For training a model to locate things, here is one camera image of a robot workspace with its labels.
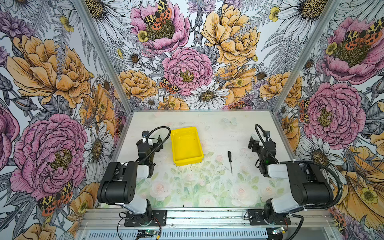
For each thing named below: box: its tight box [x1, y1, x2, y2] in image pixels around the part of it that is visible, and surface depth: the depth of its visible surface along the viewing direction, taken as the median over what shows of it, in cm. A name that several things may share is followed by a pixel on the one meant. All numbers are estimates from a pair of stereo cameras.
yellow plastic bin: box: [171, 126, 204, 167], surface depth 98 cm
